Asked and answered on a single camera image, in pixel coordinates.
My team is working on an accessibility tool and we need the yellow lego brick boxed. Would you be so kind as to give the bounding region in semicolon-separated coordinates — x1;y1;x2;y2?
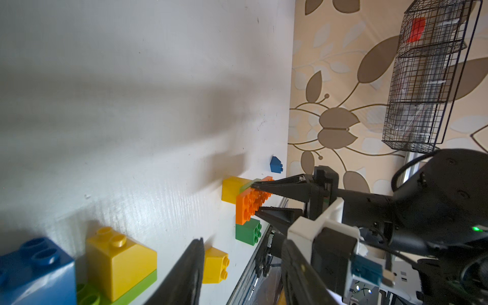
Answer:
221;177;251;204
202;247;230;284
86;227;158;304

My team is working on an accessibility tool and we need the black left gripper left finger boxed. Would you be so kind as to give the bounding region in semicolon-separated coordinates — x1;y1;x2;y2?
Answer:
146;238;205;305

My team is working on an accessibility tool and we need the lime green lego brick long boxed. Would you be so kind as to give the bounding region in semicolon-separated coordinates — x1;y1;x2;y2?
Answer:
75;268;158;305

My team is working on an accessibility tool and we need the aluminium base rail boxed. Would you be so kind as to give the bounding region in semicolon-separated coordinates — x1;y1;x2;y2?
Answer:
227;198;288;304

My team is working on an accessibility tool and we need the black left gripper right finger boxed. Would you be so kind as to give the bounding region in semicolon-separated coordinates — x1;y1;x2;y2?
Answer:
281;240;338;304

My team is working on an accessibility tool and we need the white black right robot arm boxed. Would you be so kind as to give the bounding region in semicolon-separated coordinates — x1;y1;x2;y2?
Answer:
251;149;487;304

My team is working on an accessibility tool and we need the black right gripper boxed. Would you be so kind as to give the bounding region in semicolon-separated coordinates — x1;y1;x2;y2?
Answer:
251;165;339;236

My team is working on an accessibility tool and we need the orange lego brick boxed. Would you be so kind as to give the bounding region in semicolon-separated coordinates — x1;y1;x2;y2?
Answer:
235;187;271;225

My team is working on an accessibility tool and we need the small blue lego brick right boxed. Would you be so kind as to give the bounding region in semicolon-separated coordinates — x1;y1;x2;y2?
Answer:
269;156;283;174

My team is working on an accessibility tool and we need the green lego brick square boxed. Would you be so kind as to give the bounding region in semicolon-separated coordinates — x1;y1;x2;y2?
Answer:
235;219;262;246

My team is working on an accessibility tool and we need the black wire basket right wall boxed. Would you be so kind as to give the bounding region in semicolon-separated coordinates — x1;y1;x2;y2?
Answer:
382;1;487;153

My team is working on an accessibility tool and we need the lime green lego brick small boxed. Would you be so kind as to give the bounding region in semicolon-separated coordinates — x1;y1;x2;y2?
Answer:
239;179;261;193

